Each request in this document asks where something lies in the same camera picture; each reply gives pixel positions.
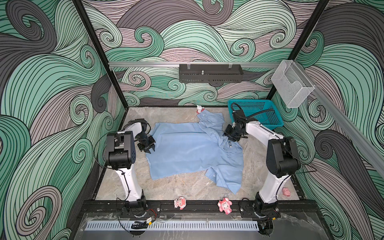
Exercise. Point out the teal plastic basket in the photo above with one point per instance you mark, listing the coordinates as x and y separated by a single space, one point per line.
271 119

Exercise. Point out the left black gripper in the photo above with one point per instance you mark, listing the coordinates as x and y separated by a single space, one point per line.
145 149

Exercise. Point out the black perforated wall tray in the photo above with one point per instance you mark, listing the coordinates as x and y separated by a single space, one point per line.
214 74

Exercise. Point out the aluminium back wall rail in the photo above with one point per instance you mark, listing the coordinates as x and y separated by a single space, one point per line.
166 64

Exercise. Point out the pink white plush toy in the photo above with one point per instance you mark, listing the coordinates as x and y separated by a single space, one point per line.
180 203

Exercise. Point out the aluminium wall rail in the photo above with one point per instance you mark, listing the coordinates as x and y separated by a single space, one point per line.
166 64
357 107

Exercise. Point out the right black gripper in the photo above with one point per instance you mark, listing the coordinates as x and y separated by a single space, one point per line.
227 133

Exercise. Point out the aluminium right wall rail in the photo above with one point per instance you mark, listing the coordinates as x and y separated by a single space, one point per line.
357 107

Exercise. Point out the white slotted cable duct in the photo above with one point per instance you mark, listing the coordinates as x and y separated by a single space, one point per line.
177 225

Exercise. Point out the clear acrylic wall box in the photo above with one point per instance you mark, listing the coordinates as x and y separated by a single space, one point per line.
292 83

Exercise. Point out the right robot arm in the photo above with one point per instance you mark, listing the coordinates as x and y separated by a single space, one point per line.
282 157

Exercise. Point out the pink pig plush toy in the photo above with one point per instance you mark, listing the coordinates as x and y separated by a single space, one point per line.
225 206

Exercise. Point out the light blue long sleeve shirt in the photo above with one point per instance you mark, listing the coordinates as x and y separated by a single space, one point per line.
193 147

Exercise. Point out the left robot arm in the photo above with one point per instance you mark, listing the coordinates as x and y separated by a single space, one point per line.
121 156

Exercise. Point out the small pink floor toy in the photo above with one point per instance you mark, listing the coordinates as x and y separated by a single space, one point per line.
286 192

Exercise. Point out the black front mounting rail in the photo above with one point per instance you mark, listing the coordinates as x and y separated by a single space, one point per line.
164 208

